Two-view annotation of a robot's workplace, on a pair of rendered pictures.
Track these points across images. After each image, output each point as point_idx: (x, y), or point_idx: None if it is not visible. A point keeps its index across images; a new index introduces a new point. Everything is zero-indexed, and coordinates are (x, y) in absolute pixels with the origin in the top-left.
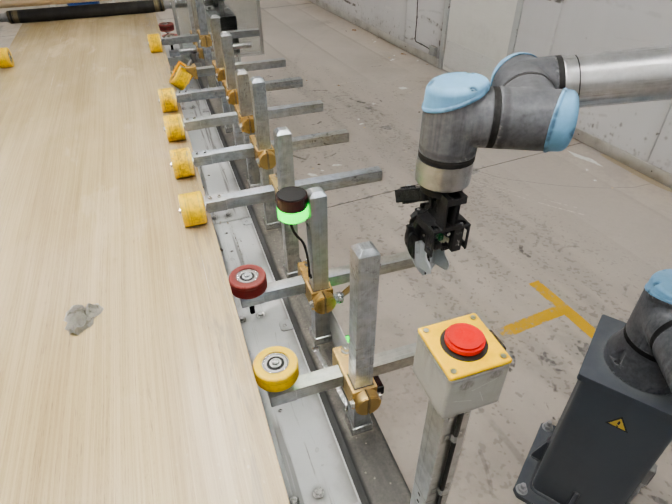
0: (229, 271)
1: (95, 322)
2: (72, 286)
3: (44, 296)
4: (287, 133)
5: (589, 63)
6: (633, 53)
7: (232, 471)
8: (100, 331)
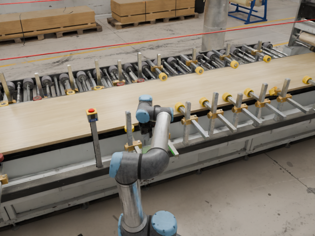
0: (193, 136)
1: None
2: (153, 99)
3: None
4: (187, 103)
5: (159, 115)
6: (160, 119)
7: (106, 124)
8: None
